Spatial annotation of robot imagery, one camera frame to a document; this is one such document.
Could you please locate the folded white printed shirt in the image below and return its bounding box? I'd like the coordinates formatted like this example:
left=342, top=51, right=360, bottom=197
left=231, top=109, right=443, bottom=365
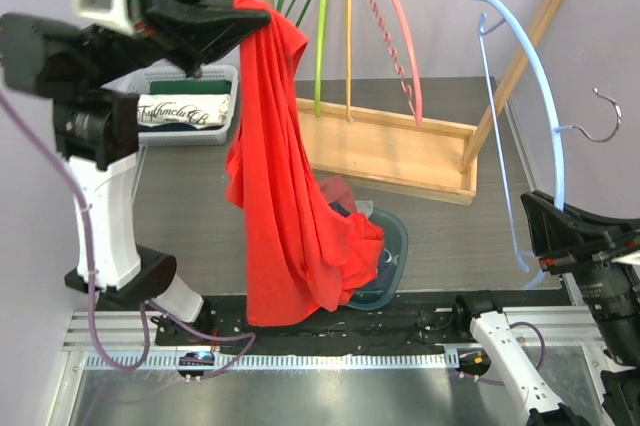
left=137, top=94, right=230, bottom=129

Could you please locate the white plastic basket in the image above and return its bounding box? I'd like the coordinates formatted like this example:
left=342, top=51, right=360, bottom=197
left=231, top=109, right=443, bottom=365
left=108, top=64, right=239, bottom=147

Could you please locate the pink hanger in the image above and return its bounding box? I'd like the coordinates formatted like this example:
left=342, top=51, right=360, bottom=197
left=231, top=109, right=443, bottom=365
left=360, top=0, right=425, bottom=127

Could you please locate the grey tank top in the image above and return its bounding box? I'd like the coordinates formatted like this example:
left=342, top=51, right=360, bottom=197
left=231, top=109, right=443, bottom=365
left=355, top=200, right=374, bottom=218

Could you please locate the light blue hanger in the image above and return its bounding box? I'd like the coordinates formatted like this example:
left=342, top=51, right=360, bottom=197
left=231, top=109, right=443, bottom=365
left=469, top=0, right=624, bottom=292

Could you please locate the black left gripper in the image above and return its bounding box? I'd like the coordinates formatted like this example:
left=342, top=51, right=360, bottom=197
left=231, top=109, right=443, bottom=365
left=84, top=0, right=270, bottom=87

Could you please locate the lime green hanger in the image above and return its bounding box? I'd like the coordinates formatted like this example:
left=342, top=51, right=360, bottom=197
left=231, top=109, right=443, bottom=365
left=314, top=0, right=328, bottom=117

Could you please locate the wooden clothes rack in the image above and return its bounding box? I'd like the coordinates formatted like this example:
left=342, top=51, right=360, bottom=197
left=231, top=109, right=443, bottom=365
left=266, top=0, right=563, bottom=205

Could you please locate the folded navy garment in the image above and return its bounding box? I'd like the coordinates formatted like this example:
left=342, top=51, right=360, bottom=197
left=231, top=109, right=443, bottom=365
left=138, top=123, right=200, bottom=135

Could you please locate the purple cable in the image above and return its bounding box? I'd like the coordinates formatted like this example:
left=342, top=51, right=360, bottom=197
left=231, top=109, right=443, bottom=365
left=0, top=90, right=259, bottom=380
left=459, top=320, right=547, bottom=387

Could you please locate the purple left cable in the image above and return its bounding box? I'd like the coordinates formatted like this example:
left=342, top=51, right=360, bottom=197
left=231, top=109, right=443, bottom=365
left=0, top=90, right=259, bottom=380

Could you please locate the yellow hanger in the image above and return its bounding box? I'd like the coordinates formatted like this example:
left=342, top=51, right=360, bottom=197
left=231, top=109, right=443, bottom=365
left=344, top=0, right=354, bottom=124

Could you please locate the teal plastic bin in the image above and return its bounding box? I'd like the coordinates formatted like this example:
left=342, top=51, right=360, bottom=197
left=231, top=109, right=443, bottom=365
left=347, top=207, right=409, bottom=311

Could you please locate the maroon tank top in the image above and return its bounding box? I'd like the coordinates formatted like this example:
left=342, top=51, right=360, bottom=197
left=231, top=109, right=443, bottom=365
left=319, top=176, right=357, bottom=217

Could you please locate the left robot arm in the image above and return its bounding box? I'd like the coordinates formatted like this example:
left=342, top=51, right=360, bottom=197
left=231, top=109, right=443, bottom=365
left=1, top=0, right=271, bottom=345

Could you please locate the red tank top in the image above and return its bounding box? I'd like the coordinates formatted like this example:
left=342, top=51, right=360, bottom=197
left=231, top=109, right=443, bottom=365
left=226, top=0, right=384, bottom=327

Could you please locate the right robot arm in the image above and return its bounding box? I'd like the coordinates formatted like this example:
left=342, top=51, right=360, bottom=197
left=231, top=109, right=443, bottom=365
left=451, top=191, right=639, bottom=425

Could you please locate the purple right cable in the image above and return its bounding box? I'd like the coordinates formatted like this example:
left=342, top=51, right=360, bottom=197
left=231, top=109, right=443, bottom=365
left=459, top=320, right=547, bottom=387

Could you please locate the white slotted cable duct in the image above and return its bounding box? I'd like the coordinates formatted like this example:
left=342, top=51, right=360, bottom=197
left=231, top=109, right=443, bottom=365
left=82, top=351, right=461, bottom=372

